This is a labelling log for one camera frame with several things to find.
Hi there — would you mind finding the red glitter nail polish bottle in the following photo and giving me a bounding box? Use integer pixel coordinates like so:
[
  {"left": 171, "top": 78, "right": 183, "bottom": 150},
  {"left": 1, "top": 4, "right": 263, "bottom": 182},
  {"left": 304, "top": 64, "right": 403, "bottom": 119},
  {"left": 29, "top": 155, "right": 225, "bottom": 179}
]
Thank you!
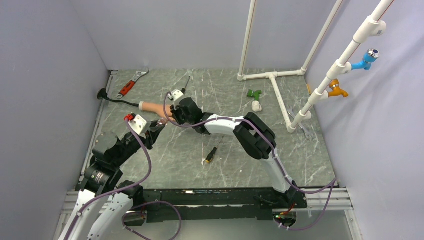
[{"left": 157, "top": 117, "right": 169, "bottom": 126}]

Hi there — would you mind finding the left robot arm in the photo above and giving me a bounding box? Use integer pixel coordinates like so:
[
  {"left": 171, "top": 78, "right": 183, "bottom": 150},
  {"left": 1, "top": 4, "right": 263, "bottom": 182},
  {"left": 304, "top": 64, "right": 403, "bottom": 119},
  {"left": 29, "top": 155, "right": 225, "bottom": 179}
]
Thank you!
[{"left": 59, "top": 115, "right": 167, "bottom": 240}]

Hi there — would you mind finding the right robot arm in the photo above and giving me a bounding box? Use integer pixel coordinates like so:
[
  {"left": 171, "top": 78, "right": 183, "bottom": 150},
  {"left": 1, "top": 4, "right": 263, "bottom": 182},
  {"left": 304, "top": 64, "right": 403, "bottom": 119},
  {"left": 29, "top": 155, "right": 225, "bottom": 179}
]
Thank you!
[{"left": 168, "top": 95, "right": 297, "bottom": 208}]

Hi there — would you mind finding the mannequin hand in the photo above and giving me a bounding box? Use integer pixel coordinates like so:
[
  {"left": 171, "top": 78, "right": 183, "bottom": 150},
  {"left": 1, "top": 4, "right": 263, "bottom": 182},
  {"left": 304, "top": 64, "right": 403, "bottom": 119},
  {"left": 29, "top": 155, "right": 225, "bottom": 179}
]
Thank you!
[{"left": 138, "top": 101, "right": 175, "bottom": 121}]

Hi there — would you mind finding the far black yellow screwdriver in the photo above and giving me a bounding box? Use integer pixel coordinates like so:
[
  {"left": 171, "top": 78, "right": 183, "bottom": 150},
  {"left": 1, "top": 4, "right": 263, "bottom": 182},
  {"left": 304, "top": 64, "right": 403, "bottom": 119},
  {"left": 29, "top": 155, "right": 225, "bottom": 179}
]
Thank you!
[{"left": 181, "top": 76, "right": 191, "bottom": 94}]

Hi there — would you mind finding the black yellow screwdriver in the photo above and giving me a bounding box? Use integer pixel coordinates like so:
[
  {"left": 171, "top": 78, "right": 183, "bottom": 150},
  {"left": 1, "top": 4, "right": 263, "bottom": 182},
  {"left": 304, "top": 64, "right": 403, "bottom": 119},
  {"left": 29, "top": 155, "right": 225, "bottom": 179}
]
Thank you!
[
  {"left": 181, "top": 76, "right": 191, "bottom": 94},
  {"left": 204, "top": 136, "right": 224, "bottom": 164}
]

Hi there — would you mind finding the near black yellow screwdriver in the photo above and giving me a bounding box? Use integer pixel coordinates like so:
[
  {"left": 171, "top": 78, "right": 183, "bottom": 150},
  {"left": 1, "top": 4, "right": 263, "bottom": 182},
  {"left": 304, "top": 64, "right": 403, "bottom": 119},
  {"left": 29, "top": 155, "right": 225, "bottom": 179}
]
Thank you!
[{"left": 204, "top": 136, "right": 224, "bottom": 164}]

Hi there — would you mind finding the green white pipe fitting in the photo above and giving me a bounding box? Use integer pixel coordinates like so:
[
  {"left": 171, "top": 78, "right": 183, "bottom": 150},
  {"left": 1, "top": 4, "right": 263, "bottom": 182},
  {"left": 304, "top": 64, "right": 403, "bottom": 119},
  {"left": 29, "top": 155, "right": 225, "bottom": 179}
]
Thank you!
[{"left": 246, "top": 89, "right": 262, "bottom": 113}]

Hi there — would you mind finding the silver spanner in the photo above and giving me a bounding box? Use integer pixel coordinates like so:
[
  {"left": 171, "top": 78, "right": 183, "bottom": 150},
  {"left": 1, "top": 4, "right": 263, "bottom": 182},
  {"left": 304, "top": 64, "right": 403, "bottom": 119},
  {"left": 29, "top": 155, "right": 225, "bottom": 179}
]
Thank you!
[{"left": 287, "top": 105, "right": 314, "bottom": 141}]

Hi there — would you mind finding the orange pipe valve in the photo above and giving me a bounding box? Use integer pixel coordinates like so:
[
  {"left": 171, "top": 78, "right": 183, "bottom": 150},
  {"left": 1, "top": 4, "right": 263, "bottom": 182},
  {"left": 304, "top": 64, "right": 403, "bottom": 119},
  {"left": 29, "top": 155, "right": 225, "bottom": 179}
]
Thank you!
[{"left": 328, "top": 78, "right": 349, "bottom": 98}]

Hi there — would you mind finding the blue pipe valve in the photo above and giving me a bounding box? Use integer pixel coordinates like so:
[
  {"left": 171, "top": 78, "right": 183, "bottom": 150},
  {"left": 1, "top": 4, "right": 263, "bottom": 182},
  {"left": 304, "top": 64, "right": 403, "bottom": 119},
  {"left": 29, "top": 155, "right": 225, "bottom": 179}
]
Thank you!
[{"left": 351, "top": 48, "right": 380, "bottom": 71}]

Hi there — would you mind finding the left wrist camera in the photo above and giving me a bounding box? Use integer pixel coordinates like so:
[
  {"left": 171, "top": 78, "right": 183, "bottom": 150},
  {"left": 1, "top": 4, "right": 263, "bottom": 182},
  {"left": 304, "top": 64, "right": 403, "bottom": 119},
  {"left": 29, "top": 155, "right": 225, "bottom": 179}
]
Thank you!
[{"left": 123, "top": 113, "right": 150, "bottom": 138}]

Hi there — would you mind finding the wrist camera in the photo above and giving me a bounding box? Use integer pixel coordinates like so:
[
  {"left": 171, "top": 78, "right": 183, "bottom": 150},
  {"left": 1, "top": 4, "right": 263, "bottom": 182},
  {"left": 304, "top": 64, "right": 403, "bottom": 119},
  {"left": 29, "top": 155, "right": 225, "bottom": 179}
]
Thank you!
[
  {"left": 123, "top": 113, "right": 150, "bottom": 138},
  {"left": 167, "top": 89, "right": 186, "bottom": 108}
]

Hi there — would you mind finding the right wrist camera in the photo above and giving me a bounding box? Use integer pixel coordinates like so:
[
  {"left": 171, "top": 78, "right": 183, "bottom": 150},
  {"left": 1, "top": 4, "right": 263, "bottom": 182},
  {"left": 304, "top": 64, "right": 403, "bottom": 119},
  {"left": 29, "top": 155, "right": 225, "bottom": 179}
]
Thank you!
[{"left": 167, "top": 89, "right": 186, "bottom": 108}]

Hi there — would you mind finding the red handled adjustable wrench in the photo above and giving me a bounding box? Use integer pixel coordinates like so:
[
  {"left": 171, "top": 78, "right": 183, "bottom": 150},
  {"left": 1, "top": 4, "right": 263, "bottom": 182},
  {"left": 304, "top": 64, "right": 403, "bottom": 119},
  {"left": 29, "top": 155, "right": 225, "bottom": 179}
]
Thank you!
[{"left": 116, "top": 68, "right": 150, "bottom": 100}]

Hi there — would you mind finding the black hand stand cable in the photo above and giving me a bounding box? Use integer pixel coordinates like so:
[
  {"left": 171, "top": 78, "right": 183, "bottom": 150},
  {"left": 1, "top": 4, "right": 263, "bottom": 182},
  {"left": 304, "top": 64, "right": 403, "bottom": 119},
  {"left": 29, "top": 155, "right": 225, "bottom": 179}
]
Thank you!
[{"left": 96, "top": 88, "right": 140, "bottom": 108}]

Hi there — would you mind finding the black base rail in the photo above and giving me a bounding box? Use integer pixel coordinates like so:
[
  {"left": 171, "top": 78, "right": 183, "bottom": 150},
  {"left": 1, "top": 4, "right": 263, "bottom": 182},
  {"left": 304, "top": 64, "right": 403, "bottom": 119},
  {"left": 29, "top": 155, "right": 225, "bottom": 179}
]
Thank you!
[{"left": 124, "top": 186, "right": 308, "bottom": 226}]

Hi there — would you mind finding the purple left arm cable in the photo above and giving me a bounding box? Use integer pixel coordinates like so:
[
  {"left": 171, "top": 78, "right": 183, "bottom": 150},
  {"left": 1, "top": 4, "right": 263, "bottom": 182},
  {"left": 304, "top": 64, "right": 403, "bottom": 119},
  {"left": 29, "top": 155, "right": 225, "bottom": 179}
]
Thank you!
[{"left": 62, "top": 119, "right": 182, "bottom": 240}]

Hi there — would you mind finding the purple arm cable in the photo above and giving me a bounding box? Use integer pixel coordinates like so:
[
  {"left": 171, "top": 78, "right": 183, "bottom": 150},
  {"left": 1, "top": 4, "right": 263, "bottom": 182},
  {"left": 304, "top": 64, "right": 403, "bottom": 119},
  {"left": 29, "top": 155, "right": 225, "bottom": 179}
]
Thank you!
[
  {"left": 163, "top": 92, "right": 338, "bottom": 232},
  {"left": 62, "top": 119, "right": 182, "bottom": 240}
]

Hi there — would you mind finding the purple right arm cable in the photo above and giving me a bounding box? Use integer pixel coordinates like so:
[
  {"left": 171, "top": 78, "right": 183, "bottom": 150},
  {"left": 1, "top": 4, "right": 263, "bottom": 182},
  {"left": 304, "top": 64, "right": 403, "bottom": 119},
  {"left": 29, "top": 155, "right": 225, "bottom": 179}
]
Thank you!
[{"left": 163, "top": 92, "right": 338, "bottom": 232}]

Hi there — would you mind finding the white pvc pipe frame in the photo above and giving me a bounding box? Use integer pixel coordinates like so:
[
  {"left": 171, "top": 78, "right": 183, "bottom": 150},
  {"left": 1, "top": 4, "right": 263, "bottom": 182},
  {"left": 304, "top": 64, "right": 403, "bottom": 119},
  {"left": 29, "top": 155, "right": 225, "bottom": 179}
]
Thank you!
[{"left": 236, "top": 0, "right": 395, "bottom": 134}]

